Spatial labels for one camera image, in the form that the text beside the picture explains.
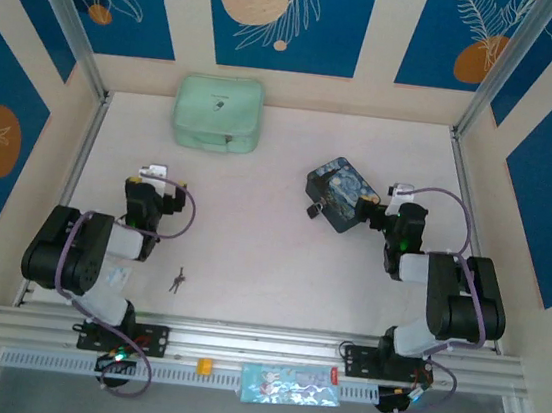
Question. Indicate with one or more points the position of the dark box starry night lid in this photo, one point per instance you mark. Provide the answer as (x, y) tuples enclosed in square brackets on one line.
[(341, 189)]

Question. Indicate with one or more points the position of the small silver key bunch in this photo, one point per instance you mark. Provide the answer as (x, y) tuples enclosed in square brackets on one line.
[(177, 281)]

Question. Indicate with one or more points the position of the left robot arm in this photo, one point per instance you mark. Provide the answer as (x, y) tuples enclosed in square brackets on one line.
[(64, 251)]

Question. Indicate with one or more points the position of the small black padlock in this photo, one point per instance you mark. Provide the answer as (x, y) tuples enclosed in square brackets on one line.
[(313, 211)]

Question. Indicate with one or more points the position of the mint green zipper pouch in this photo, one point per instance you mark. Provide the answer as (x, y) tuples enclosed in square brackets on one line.
[(217, 108)]

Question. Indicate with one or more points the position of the blue panel white flower drawing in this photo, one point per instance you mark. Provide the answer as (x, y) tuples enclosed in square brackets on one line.
[(136, 33)]

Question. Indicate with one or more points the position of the black controller board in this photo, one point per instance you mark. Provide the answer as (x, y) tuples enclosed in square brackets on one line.
[(398, 402), (115, 364)]

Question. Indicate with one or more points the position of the small yellow block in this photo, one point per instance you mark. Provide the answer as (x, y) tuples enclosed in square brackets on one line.
[(205, 366)]

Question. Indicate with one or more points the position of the blue panel orange circle feather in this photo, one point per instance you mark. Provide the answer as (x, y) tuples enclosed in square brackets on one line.
[(427, 44)]

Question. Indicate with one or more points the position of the blue panel large peach circle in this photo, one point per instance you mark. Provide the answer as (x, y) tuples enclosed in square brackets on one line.
[(327, 31)]

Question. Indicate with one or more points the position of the patterned blue tissue pack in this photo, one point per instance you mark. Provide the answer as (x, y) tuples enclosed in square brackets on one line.
[(289, 384)]

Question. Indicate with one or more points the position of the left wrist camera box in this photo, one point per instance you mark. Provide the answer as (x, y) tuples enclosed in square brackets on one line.
[(153, 170)]

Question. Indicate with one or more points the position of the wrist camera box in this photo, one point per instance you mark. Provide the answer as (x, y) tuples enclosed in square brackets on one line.
[(401, 191), (153, 170)]

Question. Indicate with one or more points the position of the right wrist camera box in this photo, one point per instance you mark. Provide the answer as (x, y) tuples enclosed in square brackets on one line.
[(401, 191)]

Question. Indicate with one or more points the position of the aluminium side rail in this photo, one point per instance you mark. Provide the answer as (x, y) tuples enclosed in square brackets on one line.
[(467, 189), (83, 157)]

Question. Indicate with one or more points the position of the aluminium corner post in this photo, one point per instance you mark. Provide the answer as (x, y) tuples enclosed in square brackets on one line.
[(499, 73), (71, 25)]

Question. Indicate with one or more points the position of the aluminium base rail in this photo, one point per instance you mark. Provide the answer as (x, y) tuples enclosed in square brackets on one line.
[(263, 351)]

